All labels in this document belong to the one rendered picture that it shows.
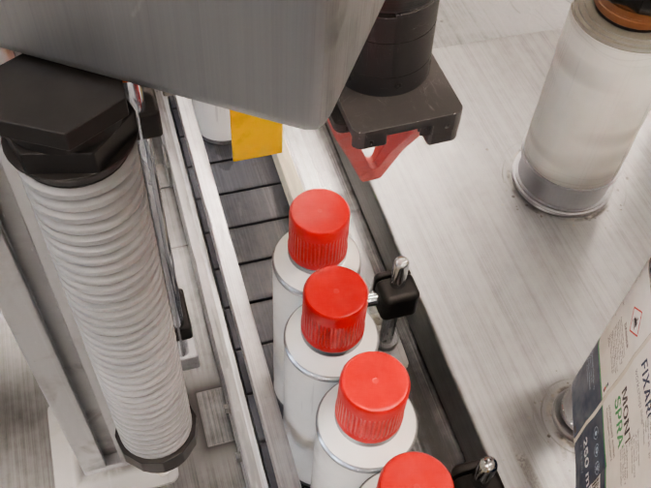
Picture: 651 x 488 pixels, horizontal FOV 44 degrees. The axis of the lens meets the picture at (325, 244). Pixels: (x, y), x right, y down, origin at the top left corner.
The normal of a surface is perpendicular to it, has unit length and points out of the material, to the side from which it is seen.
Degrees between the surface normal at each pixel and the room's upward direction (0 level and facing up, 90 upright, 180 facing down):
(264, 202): 0
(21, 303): 90
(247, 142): 90
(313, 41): 90
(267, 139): 90
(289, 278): 45
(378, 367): 2
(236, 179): 0
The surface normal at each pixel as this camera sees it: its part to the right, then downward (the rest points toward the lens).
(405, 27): 0.33, 0.76
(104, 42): -0.32, 0.75
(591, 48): -0.73, 0.55
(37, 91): 0.04, -0.60
